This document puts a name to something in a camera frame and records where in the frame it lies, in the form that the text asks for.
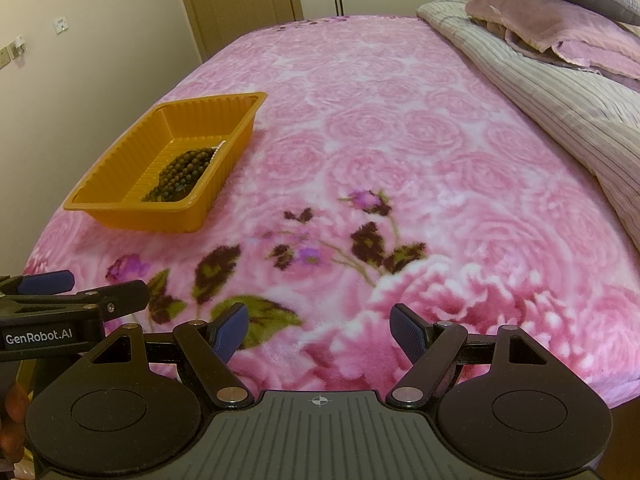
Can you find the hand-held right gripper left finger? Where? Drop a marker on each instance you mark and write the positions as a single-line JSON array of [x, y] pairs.
[[232, 331]]

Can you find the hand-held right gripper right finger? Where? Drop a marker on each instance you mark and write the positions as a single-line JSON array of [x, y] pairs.
[[407, 332]]

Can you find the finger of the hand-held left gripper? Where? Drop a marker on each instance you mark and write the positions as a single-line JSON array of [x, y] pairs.
[[122, 297], [47, 281]]

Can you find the orange plastic tray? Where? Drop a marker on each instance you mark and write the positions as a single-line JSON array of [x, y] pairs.
[[150, 217]]

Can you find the person's left hand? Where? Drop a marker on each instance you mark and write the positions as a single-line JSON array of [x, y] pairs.
[[10, 420]]

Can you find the pink floral blanket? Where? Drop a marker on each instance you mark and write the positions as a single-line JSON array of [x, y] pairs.
[[375, 135]]

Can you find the striped quilt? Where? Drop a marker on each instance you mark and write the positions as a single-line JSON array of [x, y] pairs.
[[560, 95]]

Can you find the brown wooden door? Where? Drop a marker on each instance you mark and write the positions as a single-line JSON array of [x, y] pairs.
[[240, 5]]

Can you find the pink pillow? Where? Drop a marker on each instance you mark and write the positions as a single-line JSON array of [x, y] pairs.
[[540, 20]]

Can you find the white wall socket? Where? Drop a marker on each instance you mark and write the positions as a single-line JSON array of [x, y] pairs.
[[61, 25]]

